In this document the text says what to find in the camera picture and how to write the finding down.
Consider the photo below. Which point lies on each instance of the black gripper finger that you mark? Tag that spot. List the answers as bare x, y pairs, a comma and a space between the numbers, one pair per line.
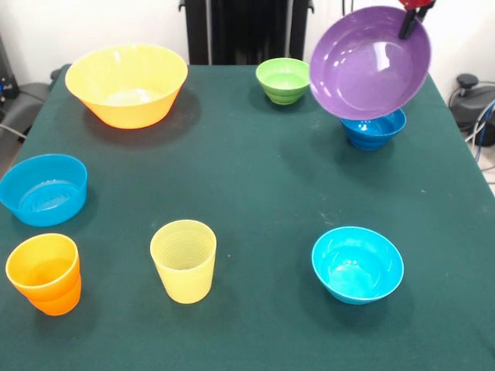
408, 25
422, 14

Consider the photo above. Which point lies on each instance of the black device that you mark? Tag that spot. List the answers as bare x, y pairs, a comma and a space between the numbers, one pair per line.
7, 85

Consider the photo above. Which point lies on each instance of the dark blue bowl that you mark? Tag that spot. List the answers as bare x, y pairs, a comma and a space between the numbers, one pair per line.
371, 135

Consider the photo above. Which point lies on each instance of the yellow-green cup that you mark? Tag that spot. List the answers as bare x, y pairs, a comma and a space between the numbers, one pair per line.
183, 278

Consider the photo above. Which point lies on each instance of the green bowl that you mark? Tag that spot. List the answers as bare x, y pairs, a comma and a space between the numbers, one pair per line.
282, 85

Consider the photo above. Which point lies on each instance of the large orange bowl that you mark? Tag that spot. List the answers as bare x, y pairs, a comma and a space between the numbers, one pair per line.
116, 77

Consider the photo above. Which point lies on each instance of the grey pedestal foot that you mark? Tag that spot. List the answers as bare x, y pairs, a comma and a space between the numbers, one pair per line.
475, 100
27, 100

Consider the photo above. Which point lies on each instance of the blue ribbed bowl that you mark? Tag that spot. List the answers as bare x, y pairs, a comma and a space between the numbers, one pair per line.
42, 201

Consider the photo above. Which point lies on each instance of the large purple bowl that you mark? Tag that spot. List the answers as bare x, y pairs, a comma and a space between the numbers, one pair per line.
359, 77

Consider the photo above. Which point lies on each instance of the orange cup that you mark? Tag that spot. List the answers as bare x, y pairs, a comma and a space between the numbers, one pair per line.
46, 293

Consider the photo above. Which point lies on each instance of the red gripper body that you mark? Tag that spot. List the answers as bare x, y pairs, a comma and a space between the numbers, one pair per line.
414, 3

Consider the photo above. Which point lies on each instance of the dark green tablecloth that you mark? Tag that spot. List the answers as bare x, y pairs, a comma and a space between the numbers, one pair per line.
270, 340

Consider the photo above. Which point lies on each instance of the cyan bowl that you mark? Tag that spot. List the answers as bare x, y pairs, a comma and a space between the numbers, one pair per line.
356, 270

